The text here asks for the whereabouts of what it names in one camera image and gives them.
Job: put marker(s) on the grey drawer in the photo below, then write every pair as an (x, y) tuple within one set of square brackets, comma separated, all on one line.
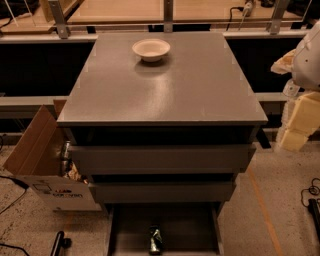
[(162, 193), (125, 160)]

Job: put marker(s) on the green can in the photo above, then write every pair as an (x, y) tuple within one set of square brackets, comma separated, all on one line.
[(156, 242)]

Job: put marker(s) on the white power plug with cable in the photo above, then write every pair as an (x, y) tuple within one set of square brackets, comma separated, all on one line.
[(245, 10)]

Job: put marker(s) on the bottom open drawer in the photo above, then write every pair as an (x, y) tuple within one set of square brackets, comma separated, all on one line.
[(187, 229)]

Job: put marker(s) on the black bar right floor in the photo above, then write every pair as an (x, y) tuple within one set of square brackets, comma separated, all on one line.
[(313, 209)]

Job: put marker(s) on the white bowl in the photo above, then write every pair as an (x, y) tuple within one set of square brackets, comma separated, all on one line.
[(151, 50)]

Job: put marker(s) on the middle grey drawer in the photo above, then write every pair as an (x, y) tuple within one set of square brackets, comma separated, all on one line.
[(162, 193)]

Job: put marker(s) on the grey drawer cabinet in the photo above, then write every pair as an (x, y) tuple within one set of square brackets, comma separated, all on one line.
[(196, 95)]

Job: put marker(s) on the top grey drawer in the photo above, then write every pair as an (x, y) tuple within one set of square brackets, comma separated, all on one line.
[(125, 160)]

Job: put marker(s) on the cardboard box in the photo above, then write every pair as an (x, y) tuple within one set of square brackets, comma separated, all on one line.
[(41, 160)]

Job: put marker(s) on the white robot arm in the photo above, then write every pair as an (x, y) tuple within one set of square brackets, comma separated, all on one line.
[(306, 70)]

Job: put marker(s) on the clear sanitizer pump bottle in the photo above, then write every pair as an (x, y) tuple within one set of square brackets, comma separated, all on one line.
[(290, 89)]

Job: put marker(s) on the black device bottom left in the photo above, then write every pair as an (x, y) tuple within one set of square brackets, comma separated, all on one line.
[(61, 243)]

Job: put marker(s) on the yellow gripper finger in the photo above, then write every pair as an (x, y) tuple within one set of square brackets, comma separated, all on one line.
[(284, 64), (304, 120)]

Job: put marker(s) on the metal railing frame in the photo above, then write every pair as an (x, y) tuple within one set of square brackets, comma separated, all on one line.
[(54, 19)]

